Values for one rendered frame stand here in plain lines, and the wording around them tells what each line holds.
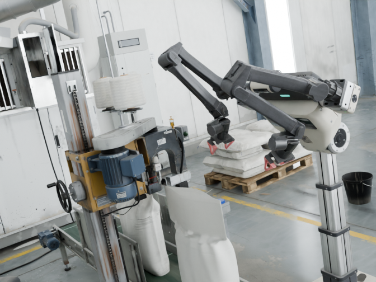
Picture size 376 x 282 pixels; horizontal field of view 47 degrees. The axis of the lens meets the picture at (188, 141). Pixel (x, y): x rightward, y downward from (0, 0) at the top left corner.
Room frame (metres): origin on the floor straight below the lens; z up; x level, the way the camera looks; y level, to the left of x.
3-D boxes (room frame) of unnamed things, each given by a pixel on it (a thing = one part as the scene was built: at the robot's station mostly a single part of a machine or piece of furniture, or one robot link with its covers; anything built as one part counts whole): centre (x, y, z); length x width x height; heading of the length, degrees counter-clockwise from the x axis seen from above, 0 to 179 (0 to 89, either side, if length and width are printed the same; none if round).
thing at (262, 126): (5.72, -1.12, 0.56); 0.67 x 0.43 x 0.15; 33
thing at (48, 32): (4.26, 1.11, 1.95); 0.30 x 0.01 x 0.48; 33
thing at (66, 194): (2.17, 0.69, 1.13); 0.18 x 0.11 x 0.18; 33
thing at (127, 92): (2.20, 0.26, 1.61); 0.17 x 0.17 x 0.17
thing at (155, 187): (2.38, 0.25, 1.04); 0.08 x 0.06 x 0.05; 123
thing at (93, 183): (2.33, 0.48, 1.18); 0.34 x 0.25 x 0.31; 123
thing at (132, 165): (2.06, 0.29, 1.25); 0.10 x 0.08 x 0.12; 148
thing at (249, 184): (5.52, -0.85, 0.07); 1.20 x 0.82 x 0.14; 125
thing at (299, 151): (5.52, -1.23, 0.20); 0.67 x 0.43 x 0.15; 123
